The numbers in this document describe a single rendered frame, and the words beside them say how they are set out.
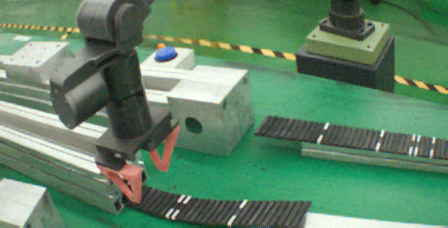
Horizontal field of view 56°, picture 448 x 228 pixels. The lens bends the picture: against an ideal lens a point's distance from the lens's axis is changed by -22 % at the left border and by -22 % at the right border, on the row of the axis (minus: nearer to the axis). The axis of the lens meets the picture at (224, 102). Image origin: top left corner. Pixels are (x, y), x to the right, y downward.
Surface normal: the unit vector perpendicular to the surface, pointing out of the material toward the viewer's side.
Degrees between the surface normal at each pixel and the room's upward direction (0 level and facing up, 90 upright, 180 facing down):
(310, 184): 0
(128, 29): 90
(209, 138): 90
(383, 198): 0
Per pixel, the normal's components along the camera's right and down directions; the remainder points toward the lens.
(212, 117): -0.44, 0.51
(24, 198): -0.14, -0.85
